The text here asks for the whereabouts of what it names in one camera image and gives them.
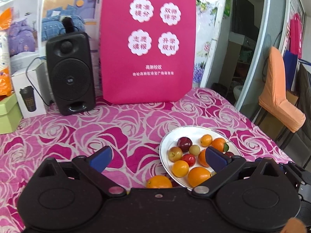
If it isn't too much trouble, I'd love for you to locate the white cup box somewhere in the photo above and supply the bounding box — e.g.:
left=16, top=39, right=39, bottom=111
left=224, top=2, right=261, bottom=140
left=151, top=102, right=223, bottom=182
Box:
left=12, top=59, right=52, bottom=118

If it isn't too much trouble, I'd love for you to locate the dark purple passion fruit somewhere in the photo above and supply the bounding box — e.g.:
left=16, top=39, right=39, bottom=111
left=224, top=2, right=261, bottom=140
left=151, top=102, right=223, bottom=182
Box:
left=225, top=151, right=235, bottom=157

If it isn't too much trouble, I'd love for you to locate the orange with green leaf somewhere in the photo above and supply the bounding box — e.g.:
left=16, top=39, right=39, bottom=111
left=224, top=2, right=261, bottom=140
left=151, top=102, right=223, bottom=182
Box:
left=211, top=138, right=229, bottom=153

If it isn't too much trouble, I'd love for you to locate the orange covered chair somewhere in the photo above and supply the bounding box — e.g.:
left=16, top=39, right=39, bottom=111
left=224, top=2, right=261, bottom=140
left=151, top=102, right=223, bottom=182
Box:
left=252, top=46, right=306, bottom=148

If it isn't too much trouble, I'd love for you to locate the black speaker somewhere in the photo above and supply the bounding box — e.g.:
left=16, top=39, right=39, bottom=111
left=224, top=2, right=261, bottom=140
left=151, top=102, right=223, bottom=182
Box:
left=46, top=32, right=95, bottom=116

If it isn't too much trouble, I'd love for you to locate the large orange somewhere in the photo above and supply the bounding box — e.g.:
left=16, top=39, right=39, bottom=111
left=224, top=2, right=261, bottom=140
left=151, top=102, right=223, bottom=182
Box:
left=187, top=167, right=212, bottom=188

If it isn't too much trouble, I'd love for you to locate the dark red plum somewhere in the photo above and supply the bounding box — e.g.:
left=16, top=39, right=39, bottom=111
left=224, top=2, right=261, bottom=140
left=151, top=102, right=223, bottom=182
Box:
left=176, top=137, right=192, bottom=153

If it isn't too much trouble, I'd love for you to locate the small tangerine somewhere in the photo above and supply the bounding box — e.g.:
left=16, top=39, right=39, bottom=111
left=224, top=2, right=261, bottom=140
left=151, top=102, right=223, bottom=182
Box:
left=198, top=149, right=209, bottom=167

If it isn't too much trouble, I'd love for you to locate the orange snack package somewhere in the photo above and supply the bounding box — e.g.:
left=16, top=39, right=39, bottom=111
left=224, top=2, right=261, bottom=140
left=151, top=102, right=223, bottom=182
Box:
left=0, top=8, right=13, bottom=97

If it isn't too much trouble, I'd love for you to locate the pink tote bag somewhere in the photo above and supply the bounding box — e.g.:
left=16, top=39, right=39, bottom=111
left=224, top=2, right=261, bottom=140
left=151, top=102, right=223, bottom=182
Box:
left=100, top=0, right=196, bottom=104

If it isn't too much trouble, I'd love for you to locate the black microphone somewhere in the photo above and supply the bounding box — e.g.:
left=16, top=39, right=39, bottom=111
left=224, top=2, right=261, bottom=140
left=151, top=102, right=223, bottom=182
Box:
left=62, top=17, right=74, bottom=34

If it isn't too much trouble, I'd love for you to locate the yellow red peach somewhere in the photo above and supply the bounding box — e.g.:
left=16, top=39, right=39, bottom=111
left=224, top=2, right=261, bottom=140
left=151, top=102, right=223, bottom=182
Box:
left=168, top=147, right=183, bottom=162

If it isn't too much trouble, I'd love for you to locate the black cable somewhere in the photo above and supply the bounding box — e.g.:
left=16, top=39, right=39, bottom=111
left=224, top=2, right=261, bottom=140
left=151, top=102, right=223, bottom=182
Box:
left=25, top=56, right=53, bottom=107

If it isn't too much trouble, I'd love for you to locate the orange fruit under gripper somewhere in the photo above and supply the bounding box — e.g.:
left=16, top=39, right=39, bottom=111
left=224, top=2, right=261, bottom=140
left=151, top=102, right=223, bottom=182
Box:
left=146, top=175, right=172, bottom=189

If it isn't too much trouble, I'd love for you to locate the small yellow green fruit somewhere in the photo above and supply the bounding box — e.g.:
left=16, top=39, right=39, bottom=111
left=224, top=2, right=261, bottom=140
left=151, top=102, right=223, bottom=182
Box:
left=189, top=145, right=201, bottom=156

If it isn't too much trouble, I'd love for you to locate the green box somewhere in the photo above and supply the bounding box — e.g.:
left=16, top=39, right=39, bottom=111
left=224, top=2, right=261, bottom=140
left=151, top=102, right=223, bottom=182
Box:
left=0, top=93, right=23, bottom=135

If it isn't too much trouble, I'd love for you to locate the person's right hand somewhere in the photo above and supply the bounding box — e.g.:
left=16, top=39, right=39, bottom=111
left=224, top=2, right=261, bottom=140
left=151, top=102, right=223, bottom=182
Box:
left=280, top=218, right=307, bottom=233

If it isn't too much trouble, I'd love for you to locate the white round plate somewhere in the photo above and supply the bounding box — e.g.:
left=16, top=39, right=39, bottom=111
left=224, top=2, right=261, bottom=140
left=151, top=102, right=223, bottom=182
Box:
left=159, top=126, right=241, bottom=190

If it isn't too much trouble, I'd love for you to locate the pink rose tablecloth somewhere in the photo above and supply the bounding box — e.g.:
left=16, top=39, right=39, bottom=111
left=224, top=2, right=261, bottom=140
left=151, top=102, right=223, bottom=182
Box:
left=1, top=88, right=289, bottom=232

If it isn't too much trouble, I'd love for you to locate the small orange kumquat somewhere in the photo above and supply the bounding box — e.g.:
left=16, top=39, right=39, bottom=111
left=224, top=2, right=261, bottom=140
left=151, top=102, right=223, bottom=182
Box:
left=200, top=134, right=213, bottom=147

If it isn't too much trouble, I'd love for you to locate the yellow orange citrus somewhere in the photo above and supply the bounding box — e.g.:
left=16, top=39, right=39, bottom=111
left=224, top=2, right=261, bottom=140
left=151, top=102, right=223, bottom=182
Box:
left=171, top=160, right=189, bottom=178

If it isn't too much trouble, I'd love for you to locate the small red tomato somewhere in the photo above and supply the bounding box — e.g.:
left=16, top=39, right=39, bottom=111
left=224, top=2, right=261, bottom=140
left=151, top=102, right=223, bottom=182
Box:
left=181, top=154, right=196, bottom=168

